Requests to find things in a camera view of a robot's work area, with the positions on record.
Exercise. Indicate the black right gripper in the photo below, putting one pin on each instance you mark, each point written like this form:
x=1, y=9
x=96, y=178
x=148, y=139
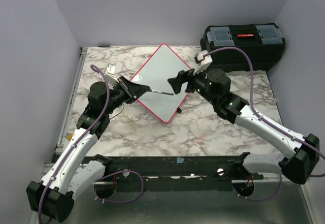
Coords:
x=182, y=77

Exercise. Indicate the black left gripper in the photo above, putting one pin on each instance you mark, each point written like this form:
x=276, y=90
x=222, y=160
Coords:
x=133, y=90

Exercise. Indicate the green white whiteboard marker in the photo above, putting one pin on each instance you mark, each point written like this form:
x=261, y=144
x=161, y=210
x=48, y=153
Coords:
x=161, y=92

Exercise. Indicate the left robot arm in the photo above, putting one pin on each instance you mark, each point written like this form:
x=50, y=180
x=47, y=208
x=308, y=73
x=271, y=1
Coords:
x=54, y=195

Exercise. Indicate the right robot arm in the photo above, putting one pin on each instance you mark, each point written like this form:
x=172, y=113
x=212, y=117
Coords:
x=297, y=155

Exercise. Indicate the pink framed whiteboard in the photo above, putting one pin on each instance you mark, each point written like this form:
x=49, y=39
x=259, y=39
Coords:
x=163, y=64

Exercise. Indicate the yellow grey small object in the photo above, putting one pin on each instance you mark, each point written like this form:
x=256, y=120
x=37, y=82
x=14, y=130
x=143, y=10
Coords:
x=68, y=136

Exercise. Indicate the black toolbox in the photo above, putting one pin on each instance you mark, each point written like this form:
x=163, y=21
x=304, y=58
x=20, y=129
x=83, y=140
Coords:
x=263, y=43

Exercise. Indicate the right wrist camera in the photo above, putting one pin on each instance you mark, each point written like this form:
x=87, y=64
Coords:
x=204, y=59

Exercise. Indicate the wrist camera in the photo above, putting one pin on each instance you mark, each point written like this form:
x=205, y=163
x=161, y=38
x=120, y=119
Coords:
x=204, y=59
x=110, y=74

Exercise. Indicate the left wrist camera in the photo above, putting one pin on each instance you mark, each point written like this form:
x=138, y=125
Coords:
x=110, y=74

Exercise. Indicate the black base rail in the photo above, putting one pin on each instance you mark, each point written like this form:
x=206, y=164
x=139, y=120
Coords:
x=183, y=173

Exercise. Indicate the aluminium frame rail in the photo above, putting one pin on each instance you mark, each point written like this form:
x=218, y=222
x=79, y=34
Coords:
x=66, y=122

